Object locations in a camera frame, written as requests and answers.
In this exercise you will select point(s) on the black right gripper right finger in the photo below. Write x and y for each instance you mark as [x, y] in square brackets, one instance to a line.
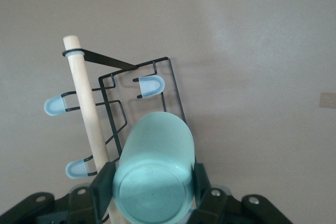
[231, 211]

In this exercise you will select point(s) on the mint green plastic cup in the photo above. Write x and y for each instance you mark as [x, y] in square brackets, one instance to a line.
[152, 182]

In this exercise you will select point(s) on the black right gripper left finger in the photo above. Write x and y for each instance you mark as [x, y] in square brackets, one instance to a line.
[65, 208]

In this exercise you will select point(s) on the small brown tape patch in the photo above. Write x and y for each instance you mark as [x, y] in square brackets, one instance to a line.
[328, 100]

